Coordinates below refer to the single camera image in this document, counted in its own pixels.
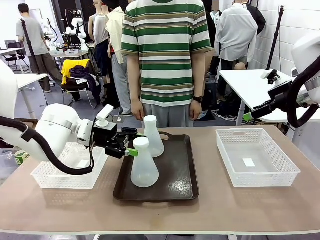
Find black office chair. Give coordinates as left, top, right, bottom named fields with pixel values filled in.
left=2, top=41, right=30, bottom=74

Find yellow garment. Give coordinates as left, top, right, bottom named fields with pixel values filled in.
left=61, top=59, right=91, bottom=86

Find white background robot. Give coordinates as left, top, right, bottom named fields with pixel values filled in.
left=65, top=9, right=88, bottom=48

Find translucent white-capped conical flask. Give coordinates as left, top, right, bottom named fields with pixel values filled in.
left=130, top=136, right=160, bottom=188
left=142, top=115, right=166, bottom=158

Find cluttered background desk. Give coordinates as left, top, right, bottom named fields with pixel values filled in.
left=49, top=42, right=91, bottom=66

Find white floor cables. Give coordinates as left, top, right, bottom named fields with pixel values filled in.
left=211, top=107, right=241, bottom=122

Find dark brown plastic tray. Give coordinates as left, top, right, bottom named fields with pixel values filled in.
left=113, top=131, right=200, bottom=203

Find black metal chair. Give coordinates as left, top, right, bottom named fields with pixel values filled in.
left=61, top=74, right=100, bottom=109

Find green and white carton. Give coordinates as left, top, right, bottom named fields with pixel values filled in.
left=14, top=150, right=30, bottom=166

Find white table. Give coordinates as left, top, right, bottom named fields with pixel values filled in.
left=14, top=73, right=49, bottom=120
left=218, top=69, right=320, bottom=126

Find black arm cable sleeve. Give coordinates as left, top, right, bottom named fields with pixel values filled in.
left=285, top=57, right=320, bottom=129
left=0, top=116, right=96, bottom=176

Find background person in grey shirt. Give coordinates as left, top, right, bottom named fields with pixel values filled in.
left=15, top=3, right=63, bottom=93

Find person's left hand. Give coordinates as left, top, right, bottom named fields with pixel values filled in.
left=189, top=101, right=203, bottom=121

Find black tripod stand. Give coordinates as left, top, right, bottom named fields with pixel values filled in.
left=266, top=4, right=286, bottom=71
left=20, top=18, right=42, bottom=75

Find grey trousers on mannequin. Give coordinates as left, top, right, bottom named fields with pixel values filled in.
left=111, top=53, right=133, bottom=116

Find cream shirt on mannequin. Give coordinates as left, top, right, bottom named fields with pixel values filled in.
left=105, top=6, right=126, bottom=65

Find mannequin with white tank top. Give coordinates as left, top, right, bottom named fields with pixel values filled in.
left=89, top=0, right=111, bottom=78

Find person's left forearm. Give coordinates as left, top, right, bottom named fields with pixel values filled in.
left=191, top=48, right=210, bottom=98

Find black left arm cable sleeve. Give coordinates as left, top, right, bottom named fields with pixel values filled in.
left=0, top=116, right=96, bottom=176

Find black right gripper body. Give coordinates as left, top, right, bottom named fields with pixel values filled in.
left=267, top=84, right=292, bottom=111

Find black bag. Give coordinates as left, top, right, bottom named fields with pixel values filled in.
left=203, top=81, right=222, bottom=112

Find person's right forearm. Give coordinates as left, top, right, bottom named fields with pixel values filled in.
left=127, top=53, right=144, bottom=102

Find black hanging jacket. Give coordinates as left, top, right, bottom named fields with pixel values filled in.
left=246, top=3, right=267, bottom=36

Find black right arm cable sleeve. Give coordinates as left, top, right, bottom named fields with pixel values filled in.
left=285, top=57, right=320, bottom=129

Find dark clothes pile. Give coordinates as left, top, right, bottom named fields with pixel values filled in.
left=69, top=65, right=101, bottom=101

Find green striped t-shirt torso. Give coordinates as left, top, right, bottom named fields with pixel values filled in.
left=121, top=0, right=213, bottom=108

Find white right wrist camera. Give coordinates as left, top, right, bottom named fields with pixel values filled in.
left=259, top=69, right=283, bottom=85

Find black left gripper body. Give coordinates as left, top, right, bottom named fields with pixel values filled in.
left=92, top=122, right=126, bottom=160

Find person's right hand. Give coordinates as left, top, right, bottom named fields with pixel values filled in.
left=131, top=99, right=146, bottom=122

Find white perforated plastic basket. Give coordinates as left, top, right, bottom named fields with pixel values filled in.
left=215, top=128, right=302, bottom=188
left=30, top=141, right=109, bottom=190

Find person's grey trousers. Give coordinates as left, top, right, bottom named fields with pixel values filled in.
left=142, top=103, right=195, bottom=128

